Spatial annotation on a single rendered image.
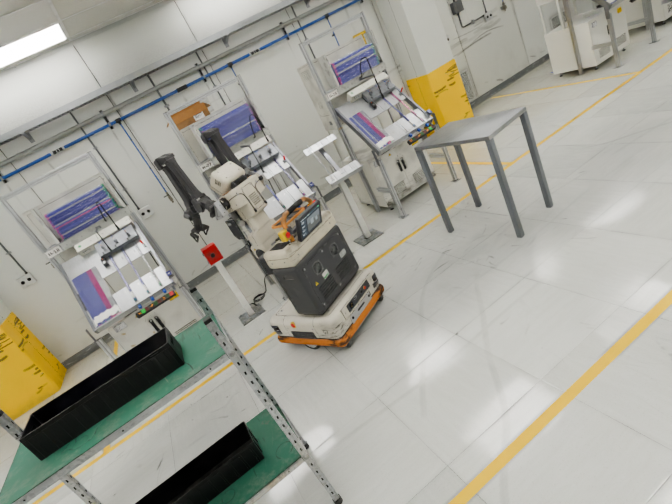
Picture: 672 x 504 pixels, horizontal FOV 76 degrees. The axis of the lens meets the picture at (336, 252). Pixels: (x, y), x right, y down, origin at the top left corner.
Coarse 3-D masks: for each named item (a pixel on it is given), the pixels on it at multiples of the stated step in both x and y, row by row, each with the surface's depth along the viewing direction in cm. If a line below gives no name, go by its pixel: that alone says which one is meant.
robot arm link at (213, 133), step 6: (204, 132) 307; (210, 132) 304; (216, 132) 307; (216, 138) 306; (222, 138) 309; (222, 144) 308; (222, 150) 311; (228, 150) 310; (228, 156) 312; (234, 156) 313; (234, 162) 312; (240, 162) 315; (246, 168) 317
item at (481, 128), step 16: (496, 112) 318; (512, 112) 300; (448, 128) 340; (464, 128) 320; (480, 128) 302; (496, 128) 286; (528, 128) 303; (432, 144) 323; (448, 144) 310; (528, 144) 310; (464, 160) 366; (496, 160) 287; (432, 176) 347; (544, 176) 319; (432, 192) 353; (544, 192) 324; (512, 208) 301; (448, 224) 363
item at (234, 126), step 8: (232, 112) 393; (240, 112) 396; (248, 112) 399; (216, 120) 389; (224, 120) 391; (232, 120) 394; (240, 120) 397; (248, 120) 400; (256, 120) 403; (200, 128) 387; (208, 128) 387; (224, 128) 393; (232, 128) 396; (240, 128) 399; (248, 128) 402; (256, 128) 405; (224, 136) 394; (232, 136) 397; (240, 136) 400; (248, 136) 403; (232, 144) 398
